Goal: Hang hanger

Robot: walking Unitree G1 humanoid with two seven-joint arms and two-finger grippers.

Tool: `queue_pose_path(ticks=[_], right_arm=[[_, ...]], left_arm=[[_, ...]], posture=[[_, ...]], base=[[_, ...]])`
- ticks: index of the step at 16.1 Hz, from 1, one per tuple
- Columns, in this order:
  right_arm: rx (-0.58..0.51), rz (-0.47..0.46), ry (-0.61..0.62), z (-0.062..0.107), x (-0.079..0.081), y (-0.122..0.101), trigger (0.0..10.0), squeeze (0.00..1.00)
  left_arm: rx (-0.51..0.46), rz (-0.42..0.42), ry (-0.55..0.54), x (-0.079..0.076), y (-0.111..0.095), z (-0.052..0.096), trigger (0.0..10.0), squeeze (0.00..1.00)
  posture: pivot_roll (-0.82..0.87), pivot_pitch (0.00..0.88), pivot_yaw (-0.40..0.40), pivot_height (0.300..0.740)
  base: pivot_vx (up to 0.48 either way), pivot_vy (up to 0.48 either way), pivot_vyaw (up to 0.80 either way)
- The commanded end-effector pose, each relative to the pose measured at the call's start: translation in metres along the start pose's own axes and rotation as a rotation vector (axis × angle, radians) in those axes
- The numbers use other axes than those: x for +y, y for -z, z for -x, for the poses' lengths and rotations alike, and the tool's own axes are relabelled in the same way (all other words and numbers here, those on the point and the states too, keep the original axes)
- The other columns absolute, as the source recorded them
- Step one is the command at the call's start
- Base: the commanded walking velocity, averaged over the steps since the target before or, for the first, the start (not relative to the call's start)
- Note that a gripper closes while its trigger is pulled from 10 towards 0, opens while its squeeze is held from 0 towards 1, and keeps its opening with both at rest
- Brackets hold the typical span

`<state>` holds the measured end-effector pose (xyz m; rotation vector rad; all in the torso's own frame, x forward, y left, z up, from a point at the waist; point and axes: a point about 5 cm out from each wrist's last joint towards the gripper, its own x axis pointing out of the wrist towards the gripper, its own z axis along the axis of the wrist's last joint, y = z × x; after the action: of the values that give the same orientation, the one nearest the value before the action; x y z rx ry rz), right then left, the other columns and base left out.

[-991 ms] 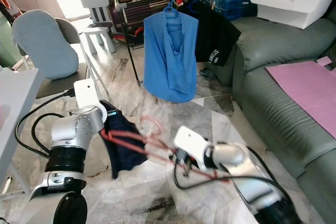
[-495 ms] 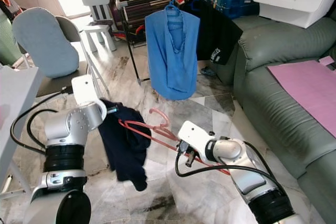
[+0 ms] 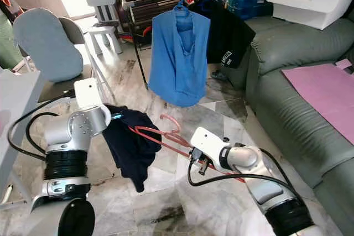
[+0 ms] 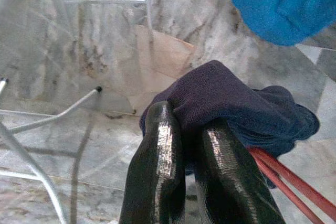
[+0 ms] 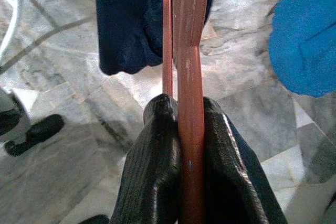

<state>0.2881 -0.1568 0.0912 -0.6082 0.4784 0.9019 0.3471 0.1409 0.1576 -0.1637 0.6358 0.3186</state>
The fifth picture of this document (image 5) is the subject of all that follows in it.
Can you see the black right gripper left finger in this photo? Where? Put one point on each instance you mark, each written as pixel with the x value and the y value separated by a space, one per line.
pixel 152 166

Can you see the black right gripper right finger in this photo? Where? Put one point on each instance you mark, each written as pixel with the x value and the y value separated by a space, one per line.
pixel 231 171

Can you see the pink clothes hanger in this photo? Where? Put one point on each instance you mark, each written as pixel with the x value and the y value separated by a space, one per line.
pixel 190 90

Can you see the navy blue garment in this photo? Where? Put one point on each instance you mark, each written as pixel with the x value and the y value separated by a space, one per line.
pixel 123 24

